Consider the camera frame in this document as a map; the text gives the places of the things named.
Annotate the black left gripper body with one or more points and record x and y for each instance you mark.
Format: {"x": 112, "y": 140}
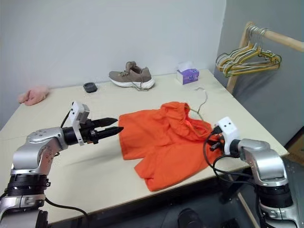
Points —
{"x": 90, "y": 134}

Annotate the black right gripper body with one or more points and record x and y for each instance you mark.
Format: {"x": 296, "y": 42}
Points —
{"x": 217, "y": 142}

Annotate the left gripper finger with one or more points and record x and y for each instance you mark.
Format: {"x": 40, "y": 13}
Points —
{"x": 110, "y": 131}
{"x": 105, "y": 121}

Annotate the orange shorts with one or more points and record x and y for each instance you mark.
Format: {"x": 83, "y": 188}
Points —
{"x": 161, "y": 142}

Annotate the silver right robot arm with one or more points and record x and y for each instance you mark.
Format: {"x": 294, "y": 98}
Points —
{"x": 263, "y": 156}

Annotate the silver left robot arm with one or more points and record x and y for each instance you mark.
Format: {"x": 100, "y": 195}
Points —
{"x": 35, "y": 152}

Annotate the black table leg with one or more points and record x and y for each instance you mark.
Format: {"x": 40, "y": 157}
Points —
{"x": 229, "y": 187}

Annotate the brown sneaker white sole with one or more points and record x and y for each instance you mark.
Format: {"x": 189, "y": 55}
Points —
{"x": 133, "y": 77}

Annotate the pink fluffy cloth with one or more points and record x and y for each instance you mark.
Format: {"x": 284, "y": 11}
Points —
{"x": 34, "y": 95}

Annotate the purple tissue pack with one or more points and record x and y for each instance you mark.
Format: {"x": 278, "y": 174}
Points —
{"x": 188, "y": 75}

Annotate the brown cardboard box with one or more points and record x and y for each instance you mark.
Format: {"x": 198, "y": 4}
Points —
{"x": 297, "y": 152}

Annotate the dark rounded shape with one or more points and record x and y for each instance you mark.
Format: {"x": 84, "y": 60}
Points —
{"x": 190, "y": 218}

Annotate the bunch of hangers on rack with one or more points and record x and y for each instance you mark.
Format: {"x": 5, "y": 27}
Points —
{"x": 270, "y": 55}

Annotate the wooden clothes rack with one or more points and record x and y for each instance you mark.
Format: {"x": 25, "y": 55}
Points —
{"x": 280, "y": 38}

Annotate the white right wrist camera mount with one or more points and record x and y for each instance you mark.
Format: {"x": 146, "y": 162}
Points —
{"x": 227, "y": 127}

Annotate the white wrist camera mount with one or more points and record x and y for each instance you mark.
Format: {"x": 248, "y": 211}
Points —
{"x": 227, "y": 127}
{"x": 78, "y": 111}

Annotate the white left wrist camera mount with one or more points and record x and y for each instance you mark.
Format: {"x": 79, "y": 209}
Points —
{"x": 78, "y": 111}

